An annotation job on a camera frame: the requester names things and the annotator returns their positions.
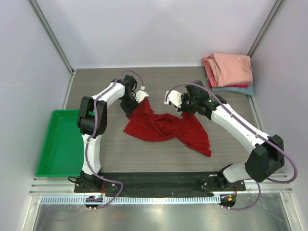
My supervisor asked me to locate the slotted cable duct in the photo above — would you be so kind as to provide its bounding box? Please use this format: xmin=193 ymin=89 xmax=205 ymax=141
xmin=40 ymin=194 xmax=220 ymax=205

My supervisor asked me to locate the aluminium front rail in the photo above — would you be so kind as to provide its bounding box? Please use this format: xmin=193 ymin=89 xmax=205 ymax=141
xmin=28 ymin=173 xmax=293 ymax=196

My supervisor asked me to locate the magenta folded t shirt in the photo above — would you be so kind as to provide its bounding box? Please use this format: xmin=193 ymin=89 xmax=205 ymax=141
xmin=208 ymin=81 xmax=249 ymax=88

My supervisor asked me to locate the red t shirt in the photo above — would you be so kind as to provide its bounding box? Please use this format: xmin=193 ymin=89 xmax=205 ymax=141
xmin=124 ymin=100 xmax=212 ymax=157

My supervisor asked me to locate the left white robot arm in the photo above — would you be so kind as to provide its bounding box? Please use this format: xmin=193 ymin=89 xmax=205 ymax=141
xmin=75 ymin=75 xmax=148 ymax=193

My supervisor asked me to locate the salmon folded t shirt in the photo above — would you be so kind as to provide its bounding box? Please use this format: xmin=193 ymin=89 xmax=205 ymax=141
xmin=202 ymin=55 xmax=218 ymax=88

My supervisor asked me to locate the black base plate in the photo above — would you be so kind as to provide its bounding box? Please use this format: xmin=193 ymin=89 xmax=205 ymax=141
xmin=74 ymin=171 xmax=246 ymax=195

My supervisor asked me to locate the left aluminium frame post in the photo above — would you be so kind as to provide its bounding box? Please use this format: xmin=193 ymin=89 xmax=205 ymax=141
xmin=27 ymin=0 xmax=74 ymax=76

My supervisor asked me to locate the pink folded t shirt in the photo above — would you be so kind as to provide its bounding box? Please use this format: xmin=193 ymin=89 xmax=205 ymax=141
xmin=206 ymin=53 xmax=253 ymax=88

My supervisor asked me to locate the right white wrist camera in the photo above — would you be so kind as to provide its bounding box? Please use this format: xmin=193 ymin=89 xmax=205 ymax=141
xmin=164 ymin=90 xmax=182 ymax=108

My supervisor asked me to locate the green plastic tray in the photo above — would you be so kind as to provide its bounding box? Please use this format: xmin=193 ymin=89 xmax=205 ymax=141
xmin=36 ymin=109 xmax=84 ymax=178

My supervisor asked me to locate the aluminium frame post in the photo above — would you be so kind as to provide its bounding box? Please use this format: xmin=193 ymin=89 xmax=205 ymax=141
xmin=247 ymin=0 xmax=286 ymax=58
xmin=27 ymin=0 xmax=74 ymax=76

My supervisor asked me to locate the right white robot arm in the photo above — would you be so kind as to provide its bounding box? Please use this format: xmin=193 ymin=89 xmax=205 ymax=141
xmin=176 ymin=80 xmax=285 ymax=191

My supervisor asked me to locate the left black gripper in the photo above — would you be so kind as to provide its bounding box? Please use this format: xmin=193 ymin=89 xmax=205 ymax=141
xmin=120 ymin=94 xmax=141 ymax=117

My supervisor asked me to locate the right aluminium frame post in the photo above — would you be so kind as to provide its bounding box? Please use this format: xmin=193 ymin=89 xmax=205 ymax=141
xmin=247 ymin=0 xmax=286 ymax=58

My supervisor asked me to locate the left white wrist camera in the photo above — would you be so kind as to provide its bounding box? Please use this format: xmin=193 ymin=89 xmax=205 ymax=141
xmin=135 ymin=90 xmax=149 ymax=103

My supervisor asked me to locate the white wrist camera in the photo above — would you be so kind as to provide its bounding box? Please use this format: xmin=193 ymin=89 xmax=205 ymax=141
xmin=135 ymin=90 xmax=149 ymax=103
xmin=164 ymin=90 xmax=182 ymax=108

